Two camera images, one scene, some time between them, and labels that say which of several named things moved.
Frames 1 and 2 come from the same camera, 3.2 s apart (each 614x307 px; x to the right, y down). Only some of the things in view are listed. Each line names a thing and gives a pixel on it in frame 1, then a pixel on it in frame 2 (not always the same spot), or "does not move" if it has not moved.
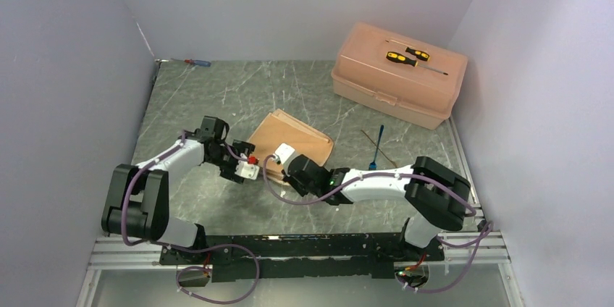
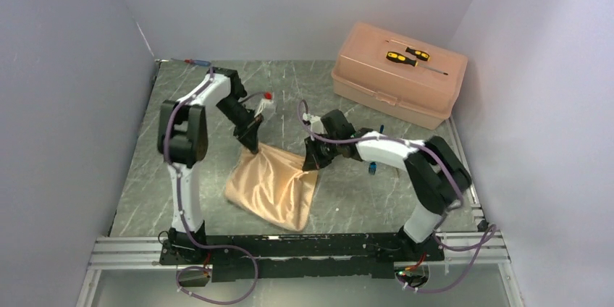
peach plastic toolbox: x=404 y=79 does not move
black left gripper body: x=227 y=162 -> x=240 y=116
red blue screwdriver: x=195 y=61 does not move
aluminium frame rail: x=478 y=247 does not move
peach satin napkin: x=282 y=127 -> x=272 y=184
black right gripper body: x=302 y=188 -> x=322 y=152
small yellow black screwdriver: x=421 y=55 does not move
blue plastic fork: x=373 y=165 does not move
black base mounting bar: x=238 y=257 does not move
